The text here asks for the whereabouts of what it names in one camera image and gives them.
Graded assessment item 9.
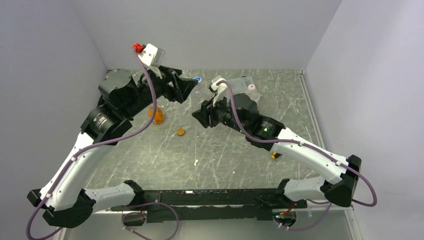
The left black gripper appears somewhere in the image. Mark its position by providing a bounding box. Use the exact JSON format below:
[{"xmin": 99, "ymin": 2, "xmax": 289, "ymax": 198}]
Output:
[{"xmin": 123, "ymin": 64, "xmax": 198, "ymax": 119}]

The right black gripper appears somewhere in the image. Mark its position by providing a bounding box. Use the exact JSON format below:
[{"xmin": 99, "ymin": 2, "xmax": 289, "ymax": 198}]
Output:
[{"xmin": 192, "ymin": 91, "xmax": 249, "ymax": 135}]

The large clear tea bottle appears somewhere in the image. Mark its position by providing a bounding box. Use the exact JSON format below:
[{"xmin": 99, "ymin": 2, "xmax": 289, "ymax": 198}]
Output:
[{"xmin": 246, "ymin": 86, "xmax": 260, "ymax": 103}]

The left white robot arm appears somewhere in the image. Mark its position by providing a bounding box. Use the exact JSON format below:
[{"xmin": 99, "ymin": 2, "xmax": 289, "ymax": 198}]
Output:
[{"xmin": 27, "ymin": 66, "xmax": 197, "ymax": 228}]

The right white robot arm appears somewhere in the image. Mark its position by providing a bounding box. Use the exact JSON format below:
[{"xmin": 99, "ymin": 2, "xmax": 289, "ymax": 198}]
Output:
[{"xmin": 234, "ymin": 93, "xmax": 362, "ymax": 208}]

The orange bottle cap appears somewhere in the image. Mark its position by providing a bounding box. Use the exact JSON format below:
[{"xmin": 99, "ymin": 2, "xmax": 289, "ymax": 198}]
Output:
[{"xmin": 176, "ymin": 128, "xmax": 186, "ymax": 136}]

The orange juice bottle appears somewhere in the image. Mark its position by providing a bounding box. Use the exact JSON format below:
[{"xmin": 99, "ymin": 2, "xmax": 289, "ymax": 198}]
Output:
[{"xmin": 148, "ymin": 105, "xmax": 165, "ymax": 125}]

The clear plastic screw box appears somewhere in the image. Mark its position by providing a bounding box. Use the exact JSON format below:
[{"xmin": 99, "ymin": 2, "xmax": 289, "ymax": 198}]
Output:
[{"xmin": 227, "ymin": 76, "xmax": 256, "ymax": 95}]

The orange black screwdriver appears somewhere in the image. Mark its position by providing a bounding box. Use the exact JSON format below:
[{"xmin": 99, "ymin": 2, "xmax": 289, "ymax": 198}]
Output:
[{"xmin": 271, "ymin": 152, "xmax": 280, "ymax": 160}]

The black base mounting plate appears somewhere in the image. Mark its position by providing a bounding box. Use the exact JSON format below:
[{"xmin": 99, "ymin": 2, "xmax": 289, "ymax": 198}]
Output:
[{"xmin": 111, "ymin": 188, "xmax": 308, "ymax": 223}]

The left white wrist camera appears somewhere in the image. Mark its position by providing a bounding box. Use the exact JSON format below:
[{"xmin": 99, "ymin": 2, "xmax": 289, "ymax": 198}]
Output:
[{"xmin": 131, "ymin": 43, "xmax": 166, "ymax": 79}]

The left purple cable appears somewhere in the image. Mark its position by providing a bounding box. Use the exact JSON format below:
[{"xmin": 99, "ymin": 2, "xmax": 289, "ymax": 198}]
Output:
[{"xmin": 25, "ymin": 43, "xmax": 159, "ymax": 240}]

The purple cable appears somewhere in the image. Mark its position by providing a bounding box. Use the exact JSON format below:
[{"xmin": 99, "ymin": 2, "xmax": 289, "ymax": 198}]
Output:
[
  {"xmin": 216, "ymin": 79, "xmax": 378, "ymax": 232},
  {"xmin": 25, "ymin": 43, "xmax": 159, "ymax": 240}
]

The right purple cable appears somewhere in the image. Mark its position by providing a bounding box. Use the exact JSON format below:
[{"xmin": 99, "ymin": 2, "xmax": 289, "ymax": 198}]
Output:
[{"xmin": 216, "ymin": 79, "xmax": 378, "ymax": 232}]

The aluminium rail frame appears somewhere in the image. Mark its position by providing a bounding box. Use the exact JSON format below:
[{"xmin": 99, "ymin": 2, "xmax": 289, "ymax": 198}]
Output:
[{"xmin": 52, "ymin": 191, "xmax": 364, "ymax": 240}]

